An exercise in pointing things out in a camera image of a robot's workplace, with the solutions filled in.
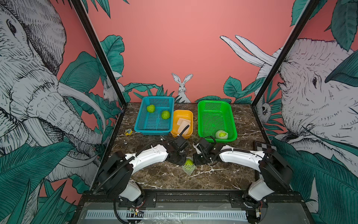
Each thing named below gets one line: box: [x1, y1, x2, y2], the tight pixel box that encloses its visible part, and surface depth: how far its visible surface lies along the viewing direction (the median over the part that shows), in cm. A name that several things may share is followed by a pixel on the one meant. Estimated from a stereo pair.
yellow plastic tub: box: [170, 109, 194, 140], surface depth 109 cm
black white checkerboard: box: [256, 141, 277, 152], surface depth 95 cm
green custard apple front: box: [218, 132, 228, 138], surface depth 95 cm
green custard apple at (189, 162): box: [185, 158, 194, 166], surface depth 82 cm
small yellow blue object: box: [123, 128, 133, 136], surface depth 103 cm
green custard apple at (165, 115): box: [161, 110, 171, 120], surface depth 109 cm
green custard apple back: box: [146, 104, 156, 113], surface depth 113 cm
